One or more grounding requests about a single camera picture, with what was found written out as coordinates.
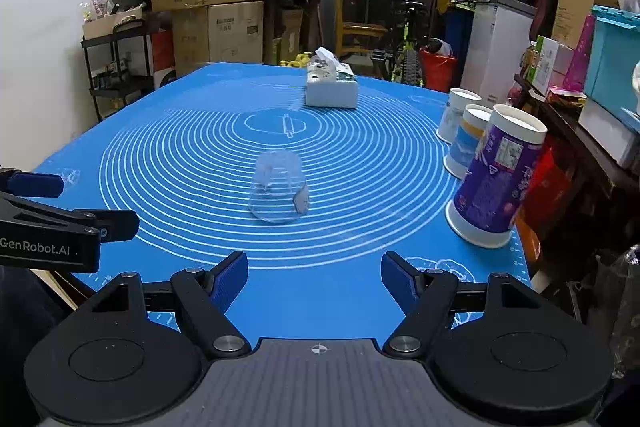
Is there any purple paper cup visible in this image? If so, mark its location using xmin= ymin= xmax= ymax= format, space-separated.
xmin=445 ymin=104 xmax=547 ymax=249

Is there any tall brown cardboard box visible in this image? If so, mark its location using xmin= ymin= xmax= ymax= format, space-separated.
xmin=172 ymin=7 xmax=210 ymax=78

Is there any wooden chair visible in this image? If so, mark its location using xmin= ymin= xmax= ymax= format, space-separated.
xmin=333 ymin=0 xmax=389 ymax=58

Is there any blue silicone baking mat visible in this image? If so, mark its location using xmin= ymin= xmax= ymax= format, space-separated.
xmin=31 ymin=61 xmax=532 ymax=342

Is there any dark wooden side table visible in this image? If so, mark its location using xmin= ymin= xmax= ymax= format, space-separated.
xmin=514 ymin=74 xmax=640 ymax=260

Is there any bicycle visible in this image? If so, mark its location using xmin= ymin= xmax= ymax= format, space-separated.
xmin=352 ymin=0 xmax=452 ymax=86

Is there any person's dark clothing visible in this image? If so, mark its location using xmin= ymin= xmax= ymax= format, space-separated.
xmin=0 ymin=265 xmax=81 ymax=410

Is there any red bucket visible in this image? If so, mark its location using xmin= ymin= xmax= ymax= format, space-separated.
xmin=419 ymin=46 xmax=459 ymax=94

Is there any white and green box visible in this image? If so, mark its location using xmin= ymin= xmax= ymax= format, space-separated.
xmin=529 ymin=35 xmax=574 ymax=96

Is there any pink box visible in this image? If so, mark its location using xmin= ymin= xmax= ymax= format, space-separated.
xmin=562 ymin=14 xmax=597 ymax=93

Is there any plain cardboard box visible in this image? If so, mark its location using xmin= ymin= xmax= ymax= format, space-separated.
xmin=207 ymin=1 xmax=265 ymax=66

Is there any blue and yellow paper cup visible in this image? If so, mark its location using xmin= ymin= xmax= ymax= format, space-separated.
xmin=443 ymin=104 xmax=494 ymax=180

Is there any white tissue box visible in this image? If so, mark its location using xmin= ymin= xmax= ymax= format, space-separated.
xmin=305 ymin=47 xmax=360 ymax=110

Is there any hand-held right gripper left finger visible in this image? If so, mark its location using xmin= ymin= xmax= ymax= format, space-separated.
xmin=92 ymin=250 xmax=252 ymax=359

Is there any white and blue paper cup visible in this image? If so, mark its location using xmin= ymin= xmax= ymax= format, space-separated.
xmin=435 ymin=88 xmax=482 ymax=144

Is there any yellow toy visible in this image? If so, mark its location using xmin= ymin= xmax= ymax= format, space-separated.
xmin=279 ymin=51 xmax=314 ymax=68

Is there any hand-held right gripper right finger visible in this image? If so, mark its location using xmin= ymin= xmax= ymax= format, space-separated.
xmin=380 ymin=251 xmax=544 ymax=356

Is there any clear glass cup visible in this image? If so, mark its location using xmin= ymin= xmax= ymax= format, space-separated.
xmin=248 ymin=150 xmax=310 ymax=224

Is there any teal plastic crate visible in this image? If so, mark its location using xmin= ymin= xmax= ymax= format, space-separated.
xmin=583 ymin=5 xmax=640 ymax=116

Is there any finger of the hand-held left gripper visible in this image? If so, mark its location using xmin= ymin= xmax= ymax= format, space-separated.
xmin=0 ymin=191 xmax=140 ymax=243
xmin=0 ymin=167 xmax=65 ymax=199

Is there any black metal shelf cart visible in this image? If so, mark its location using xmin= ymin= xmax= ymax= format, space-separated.
xmin=81 ymin=19 xmax=157 ymax=122

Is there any clear plastic bag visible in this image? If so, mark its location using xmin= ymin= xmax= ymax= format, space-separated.
xmin=594 ymin=244 xmax=640 ymax=379

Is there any red box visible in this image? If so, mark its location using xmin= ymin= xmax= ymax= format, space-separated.
xmin=515 ymin=146 xmax=572 ymax=249

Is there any flat white box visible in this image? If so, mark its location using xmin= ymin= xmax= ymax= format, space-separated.
xmin=577 ymin=97 xmax=640 ymax=170

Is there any white chest freezer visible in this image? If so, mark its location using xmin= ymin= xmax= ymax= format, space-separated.
xmin=459 ymin=0 xmax=539 ymax=108

